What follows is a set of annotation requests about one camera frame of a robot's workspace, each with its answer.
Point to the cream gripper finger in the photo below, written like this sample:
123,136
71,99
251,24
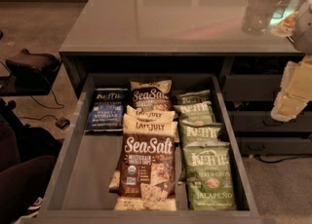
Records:
297,79
286,108

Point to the blue Kettle chip bag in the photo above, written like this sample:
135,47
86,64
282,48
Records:
107,110

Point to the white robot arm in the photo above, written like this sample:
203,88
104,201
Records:
302,33

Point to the rear green Kettle chip bag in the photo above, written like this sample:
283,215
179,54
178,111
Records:
193,97

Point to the green kettle chip bag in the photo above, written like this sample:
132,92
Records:
197,114
189,134
193,97

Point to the front green jalapeno chip bag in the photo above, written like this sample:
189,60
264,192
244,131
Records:
208,176

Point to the middle Late July chip bag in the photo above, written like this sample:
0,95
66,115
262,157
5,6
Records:
153,115

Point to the rear brown Sea Salt bag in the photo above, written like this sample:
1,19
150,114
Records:
152,96

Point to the brown sea salt bag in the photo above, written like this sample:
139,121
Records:
152,96
146,173

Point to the front brown Sea Salt bag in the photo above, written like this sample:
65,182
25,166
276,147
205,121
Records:
146,173

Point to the grey counter cabinet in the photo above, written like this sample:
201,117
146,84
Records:
171,35

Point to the open grey top drawer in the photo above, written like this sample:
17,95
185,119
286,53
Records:
78,189

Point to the small black power adapter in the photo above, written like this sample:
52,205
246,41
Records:
62,123

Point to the black device on side table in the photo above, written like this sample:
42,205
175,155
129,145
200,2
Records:
34,70

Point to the person's dark trouser leg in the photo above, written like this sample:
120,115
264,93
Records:
21,183

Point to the black white sneaker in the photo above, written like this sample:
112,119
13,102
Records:
31,212

